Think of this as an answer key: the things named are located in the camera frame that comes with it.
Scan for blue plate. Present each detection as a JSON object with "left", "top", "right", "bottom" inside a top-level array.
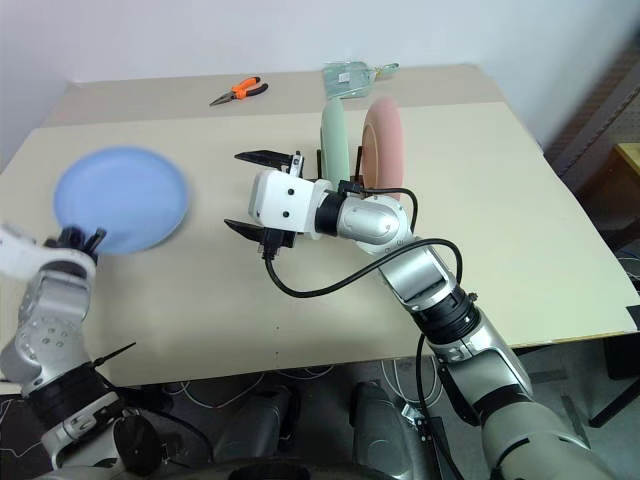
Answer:
[{"left": 53, "top": 145, "right": 192, "bottom": 257}]

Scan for long black wrist cable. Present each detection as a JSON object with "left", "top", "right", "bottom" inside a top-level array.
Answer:
[{"left": 261, "top": 238, "right": 464, "bottom": 299}]

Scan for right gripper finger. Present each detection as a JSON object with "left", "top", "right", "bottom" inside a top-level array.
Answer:
[
  {"left": 222, "top": 218, "right": 267, "bottom": 245},
  {"left": 233, "top": 149, "right": 292, "bottom": 170}
]

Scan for black table leg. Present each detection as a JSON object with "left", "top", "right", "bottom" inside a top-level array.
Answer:
[{"left": 588, "top": 335, "right": 640, "bottom": 429}]

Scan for white floor cable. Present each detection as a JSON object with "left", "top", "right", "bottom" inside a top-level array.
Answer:
[{"left": 164, "top": 363, "right": 335, "bottom": 412}]

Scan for clear plastic bag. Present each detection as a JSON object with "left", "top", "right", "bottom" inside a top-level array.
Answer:
[{"left": 321, "top": 60, "right": 401, "bottom": 100}]

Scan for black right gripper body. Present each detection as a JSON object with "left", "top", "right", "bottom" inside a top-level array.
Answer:
[{"left": 248, "top": 151, "right": 307, "bottom": 260}]

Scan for green plate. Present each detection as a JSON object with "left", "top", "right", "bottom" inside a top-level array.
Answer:
[{"left": 319, "top": 98, "right": 352, "bottom": 184}]

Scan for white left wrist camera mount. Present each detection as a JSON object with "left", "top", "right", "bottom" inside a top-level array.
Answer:
[{"left": 0, "top": 222, "right": 97, "bottom": 282}]

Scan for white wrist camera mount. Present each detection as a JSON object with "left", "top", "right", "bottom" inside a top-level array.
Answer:
[
  {"left": 249, "top": 170, "right": 332, "bottom": 242},
  {"left": 0, "top": 222, "right": 97, "bottom": 282}
]

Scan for black cable tie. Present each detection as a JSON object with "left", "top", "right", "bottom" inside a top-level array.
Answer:
[{"left": 91, "top": 341, "right": 138, "bottom": 367}]

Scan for short black wrist cable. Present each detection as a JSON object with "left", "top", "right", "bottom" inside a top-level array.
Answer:
[{"left": 337, "top": 179, "right": 419, "bottom": 239}]

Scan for wooden furniture piece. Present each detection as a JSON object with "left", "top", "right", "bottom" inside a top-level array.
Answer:
[{"left": 593, "top": 141, "right": 640, "bottom": 251}]

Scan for black round disc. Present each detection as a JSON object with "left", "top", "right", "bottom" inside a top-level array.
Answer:
[{"left": 111, "top": 413, "right": 165, "bottom": 477}]

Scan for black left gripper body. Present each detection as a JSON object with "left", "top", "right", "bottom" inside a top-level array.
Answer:
[{"left": 45, "top": 233, "right": 101, "bottom": 261}]

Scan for pink plate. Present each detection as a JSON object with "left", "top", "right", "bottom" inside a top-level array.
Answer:
[{"left": 360, "top": 96, "right": 408, "bottom": 202}]

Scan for dark woven panel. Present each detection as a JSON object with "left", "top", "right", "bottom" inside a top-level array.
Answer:
[{"left": 543, "top": 47, "right": 640, "bottom": 177}]

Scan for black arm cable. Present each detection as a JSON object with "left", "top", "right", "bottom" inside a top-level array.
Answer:
[{"left": 414, "top": 331, "right": 474, "bottom": 480}]

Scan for orange handled pliers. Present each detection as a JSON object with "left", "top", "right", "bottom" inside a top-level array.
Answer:
[{"left": 208, "top": 75, "right": 270, "bottom": 108}]

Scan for dark rounded leg shape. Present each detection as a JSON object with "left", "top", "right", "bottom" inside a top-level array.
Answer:
[
  {"left": 213, "top": 383, "right": 302, "bottom": 467},
  {"left": 351, "top": 379, "right": 432, "bottom": 480}
]

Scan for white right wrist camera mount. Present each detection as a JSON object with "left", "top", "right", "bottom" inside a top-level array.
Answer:
[{"left": 249, "top": 170, "right": 332, "bottom": 242}]

